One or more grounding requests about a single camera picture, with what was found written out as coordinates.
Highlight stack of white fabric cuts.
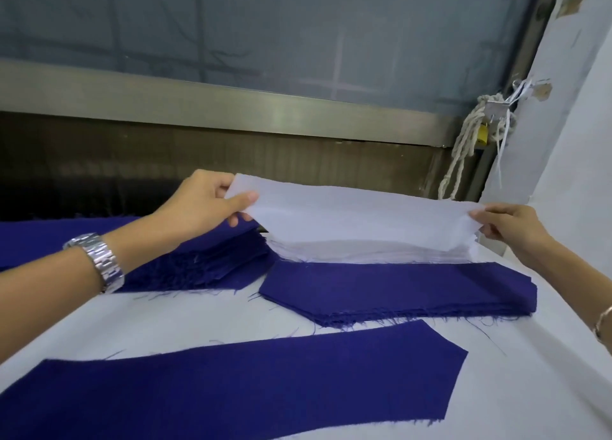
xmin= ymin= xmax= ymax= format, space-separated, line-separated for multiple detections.
xmin=264 ymin=233 xmax=480 ymax=265

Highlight neat stack of blue fabric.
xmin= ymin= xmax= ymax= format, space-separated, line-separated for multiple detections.
xmin=258 ymin=259 xmax=538 ymax=330

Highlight person's right hand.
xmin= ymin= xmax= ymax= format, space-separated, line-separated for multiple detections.
xmin=469 ymin=204 xmax=556 ymax=266

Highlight person's left hand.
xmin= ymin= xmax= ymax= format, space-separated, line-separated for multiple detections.
xmin=107 ymin=169 xmax=260 ymax=279

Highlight single blue fabric panel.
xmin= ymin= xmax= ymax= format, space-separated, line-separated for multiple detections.
xmin=0 ymin=319 xmax=469 ymax=440

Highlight person's right forearm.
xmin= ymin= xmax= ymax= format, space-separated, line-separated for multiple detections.
xmin=526 ymin=234 xmax=612 ymax=355

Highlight grey metal rail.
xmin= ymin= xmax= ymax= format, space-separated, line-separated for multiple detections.
xmin=0 ymin=57 xmax=462 ymax=147

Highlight grey window pane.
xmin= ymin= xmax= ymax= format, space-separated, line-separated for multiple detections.
xmin=0 ymin=0 xmax=548 ymax=117

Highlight white fabric piece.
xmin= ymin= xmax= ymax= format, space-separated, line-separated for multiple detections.
xmin=224 ymin=172 xmax=486 ymax=253

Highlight frayed pile of blue fabric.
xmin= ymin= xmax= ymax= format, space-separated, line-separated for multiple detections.
xmin=0 ymin=214 xmax=279 ymax=293

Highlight white plastic strips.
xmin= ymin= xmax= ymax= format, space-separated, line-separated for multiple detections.
xmin=495 ymin=77 xmax=534 ymax=190

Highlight white twisted rope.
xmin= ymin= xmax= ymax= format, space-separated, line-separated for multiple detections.
xmin=437 ymin=92 xmax=518 ymax=201

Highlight silver metal wristwatch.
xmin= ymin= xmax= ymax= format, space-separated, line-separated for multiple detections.
xmin=62 ymin=232 xmax=125 ymax=295

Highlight thin wrist bracelet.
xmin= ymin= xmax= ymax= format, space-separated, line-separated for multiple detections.
xmin=592 ymin=304 xmax=612 ymax=344

